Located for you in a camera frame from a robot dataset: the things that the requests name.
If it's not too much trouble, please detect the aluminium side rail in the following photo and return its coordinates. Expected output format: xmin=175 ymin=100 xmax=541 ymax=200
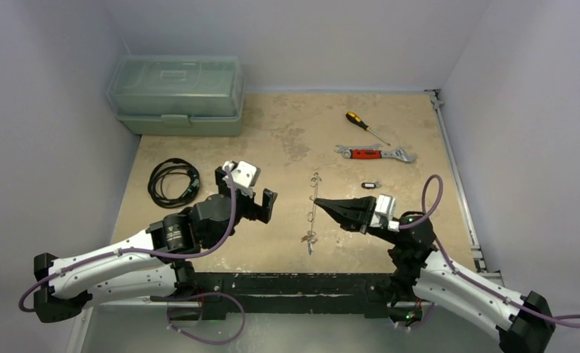
xmin=424 ymin=89 xmax=504 ymax=286

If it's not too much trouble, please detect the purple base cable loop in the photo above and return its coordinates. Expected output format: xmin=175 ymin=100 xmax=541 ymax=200
xmin=166 ymin=291 xmax=247 ymax=346

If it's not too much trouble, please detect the yellow black screwdriver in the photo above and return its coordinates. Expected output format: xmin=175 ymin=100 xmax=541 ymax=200
xmin=345 ymin=111 xmax=391 ymax=146

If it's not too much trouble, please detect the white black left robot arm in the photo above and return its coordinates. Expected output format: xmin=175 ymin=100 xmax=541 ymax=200
xmin=18 ymin=161 xmax=277 ymax=323

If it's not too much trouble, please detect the perforated metal key plate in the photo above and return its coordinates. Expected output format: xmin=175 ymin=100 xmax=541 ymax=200
xmin=302 ymin=172 xmax=322 ymax=250

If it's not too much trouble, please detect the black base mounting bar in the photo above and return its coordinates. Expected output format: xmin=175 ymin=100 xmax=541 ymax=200
xmin=165 ymin=260 xmax=432 ymax=323

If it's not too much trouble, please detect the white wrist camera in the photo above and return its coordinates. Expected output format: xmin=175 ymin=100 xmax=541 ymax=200
xmin=369 ymin=194 xmax=400 ymax=232
xmin=221 ymin=160 xmax=261 ymax=199

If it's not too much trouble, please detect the green plastic toolbox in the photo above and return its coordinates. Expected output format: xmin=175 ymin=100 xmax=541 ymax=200
xmin=107 ymin=55 xmax=246 ymax=137

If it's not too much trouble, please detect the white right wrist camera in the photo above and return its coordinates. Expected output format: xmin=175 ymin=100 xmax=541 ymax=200
xmin=369 ymin=194 xmax=400 ymax=232

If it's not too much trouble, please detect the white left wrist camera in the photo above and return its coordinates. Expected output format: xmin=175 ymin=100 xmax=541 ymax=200
xmin=221 ymin=160 xmax=261 ymax=199

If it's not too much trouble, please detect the coiled black cable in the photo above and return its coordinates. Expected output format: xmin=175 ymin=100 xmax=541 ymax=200
xmin=146 ymin=157 xmax=201 ymax=210

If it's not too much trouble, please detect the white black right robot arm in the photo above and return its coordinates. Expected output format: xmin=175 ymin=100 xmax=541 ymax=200
xmin=314 ymin=195 xmax=556 ymax=352

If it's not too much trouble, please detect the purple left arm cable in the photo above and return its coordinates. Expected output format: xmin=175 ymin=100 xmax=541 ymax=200
xmin=18 ymin=165 xmax=238 ymax=313

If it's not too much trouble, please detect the red handled adjustable wrench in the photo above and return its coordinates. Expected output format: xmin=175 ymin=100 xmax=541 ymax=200
xmin=334 ymin=143 xmax=417 ymax=163

